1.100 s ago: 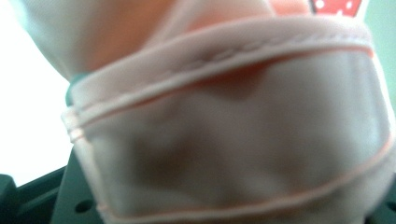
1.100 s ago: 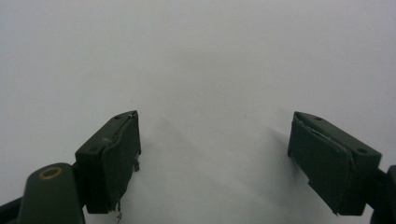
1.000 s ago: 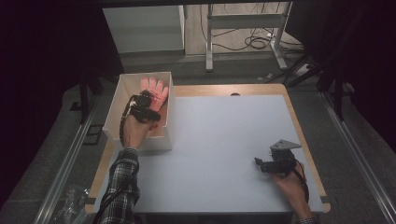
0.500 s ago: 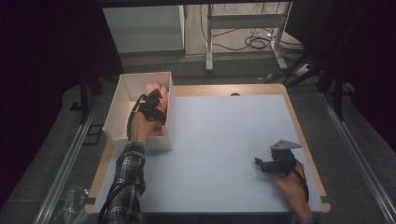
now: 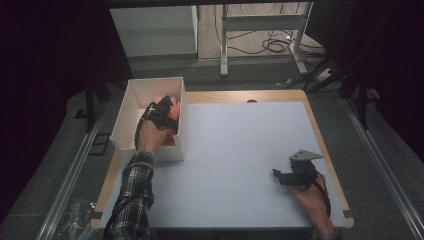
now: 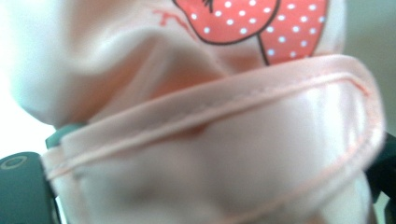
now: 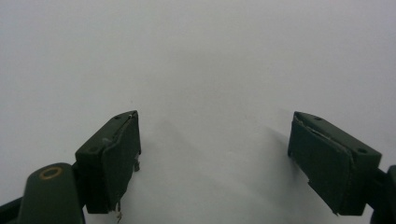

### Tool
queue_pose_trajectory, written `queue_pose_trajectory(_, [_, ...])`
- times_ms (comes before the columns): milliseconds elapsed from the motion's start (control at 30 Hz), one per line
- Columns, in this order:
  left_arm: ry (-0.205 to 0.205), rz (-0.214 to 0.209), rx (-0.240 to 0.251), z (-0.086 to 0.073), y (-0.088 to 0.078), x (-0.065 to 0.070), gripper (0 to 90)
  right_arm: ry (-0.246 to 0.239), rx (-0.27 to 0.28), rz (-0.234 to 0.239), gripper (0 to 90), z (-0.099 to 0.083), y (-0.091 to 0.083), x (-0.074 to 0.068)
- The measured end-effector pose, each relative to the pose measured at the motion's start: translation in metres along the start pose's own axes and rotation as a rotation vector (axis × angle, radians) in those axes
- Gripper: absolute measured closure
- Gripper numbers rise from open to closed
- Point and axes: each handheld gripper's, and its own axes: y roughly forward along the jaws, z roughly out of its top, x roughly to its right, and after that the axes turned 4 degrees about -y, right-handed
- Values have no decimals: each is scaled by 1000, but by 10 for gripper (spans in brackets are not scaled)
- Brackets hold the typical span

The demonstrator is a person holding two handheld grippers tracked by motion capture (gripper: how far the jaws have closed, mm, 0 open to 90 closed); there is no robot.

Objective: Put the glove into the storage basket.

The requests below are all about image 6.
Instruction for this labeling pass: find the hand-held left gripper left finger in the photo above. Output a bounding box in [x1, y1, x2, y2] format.
[0, 122, 87, 224]

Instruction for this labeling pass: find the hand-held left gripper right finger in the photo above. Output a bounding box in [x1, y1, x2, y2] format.
[366, 133, 396, 224]

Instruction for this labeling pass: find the pink glove with dotted print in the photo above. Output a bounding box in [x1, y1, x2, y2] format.
[0, 0, 388, 224]

